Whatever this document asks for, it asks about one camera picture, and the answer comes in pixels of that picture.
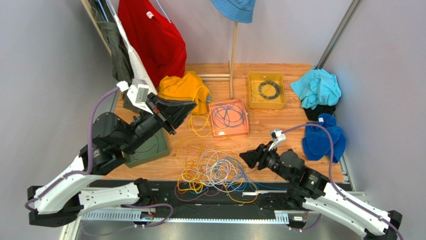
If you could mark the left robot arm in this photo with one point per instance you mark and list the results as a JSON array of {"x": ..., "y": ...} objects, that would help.
[{"x": 110, "y": 138}]

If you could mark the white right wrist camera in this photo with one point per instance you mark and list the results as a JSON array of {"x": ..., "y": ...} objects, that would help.
[{"x": 277, "y": 138}]

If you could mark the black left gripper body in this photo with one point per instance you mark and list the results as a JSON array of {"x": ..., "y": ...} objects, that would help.
[{"x": 160, "y": 112}]

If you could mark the cyan cloth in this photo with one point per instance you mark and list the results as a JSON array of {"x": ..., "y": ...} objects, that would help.
[{"x": 317, "y": 87}]

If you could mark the yellow plastic tray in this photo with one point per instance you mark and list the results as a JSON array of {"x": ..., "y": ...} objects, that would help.
[{"x": 265, "y": 90}]

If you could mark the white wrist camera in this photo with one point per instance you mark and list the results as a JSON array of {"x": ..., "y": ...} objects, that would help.
[
  {"x": 277, "y": 138},
  {"x": 136, "y": 95}
]

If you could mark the green plastic tray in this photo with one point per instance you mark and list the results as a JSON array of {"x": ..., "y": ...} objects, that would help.
[{"x": 154, "y": 148}]

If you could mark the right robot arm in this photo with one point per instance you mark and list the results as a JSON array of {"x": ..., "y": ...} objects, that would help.
[{"x": 313, "y": 191}]

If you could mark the blue bucket hat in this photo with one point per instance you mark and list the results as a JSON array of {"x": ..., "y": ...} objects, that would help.
[{"x": 240, "y": 11}]

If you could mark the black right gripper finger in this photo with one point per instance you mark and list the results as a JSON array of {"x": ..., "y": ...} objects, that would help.
[
  {"x": 259, "y": 151},
  {"x": 251, "y": 158}
]

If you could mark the olive green garment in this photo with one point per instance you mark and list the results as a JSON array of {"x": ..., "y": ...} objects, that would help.
[{"x": 121, "y": 66}]

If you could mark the red shirt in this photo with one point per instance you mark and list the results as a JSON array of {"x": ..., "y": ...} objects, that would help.
[{"x": 157, "y": 41}]

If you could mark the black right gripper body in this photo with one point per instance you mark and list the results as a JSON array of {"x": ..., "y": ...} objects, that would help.
[{"x": 262, "y": 156}]

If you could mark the wooden hat stand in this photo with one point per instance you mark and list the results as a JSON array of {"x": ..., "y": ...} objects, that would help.
[{"x": 227, "y": 77}]

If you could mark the pink plastic tray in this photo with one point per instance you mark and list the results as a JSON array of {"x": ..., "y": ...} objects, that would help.
[{"x": 229, "y": 118}]

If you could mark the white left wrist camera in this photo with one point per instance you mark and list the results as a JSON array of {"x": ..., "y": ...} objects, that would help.
[{"x": 136, "y": 95}]

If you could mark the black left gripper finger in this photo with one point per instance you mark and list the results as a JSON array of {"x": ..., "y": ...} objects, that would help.
[
  {"x": 175, "y": 120},
  {"x": 175, "y": 107}
]

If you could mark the dark blue towel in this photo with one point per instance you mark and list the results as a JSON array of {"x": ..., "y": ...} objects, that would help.
[{"x": 319, "y": 139}]

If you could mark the yellow shirt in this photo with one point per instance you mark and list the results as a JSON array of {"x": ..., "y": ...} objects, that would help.
[{"x": 190, "y": 87}]

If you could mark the white garment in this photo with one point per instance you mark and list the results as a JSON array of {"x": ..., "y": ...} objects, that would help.
[{"x": 139, "y": 70}]

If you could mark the black cloth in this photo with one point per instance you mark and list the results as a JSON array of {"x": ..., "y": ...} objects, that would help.
[{"x": 313, "y": 114}]

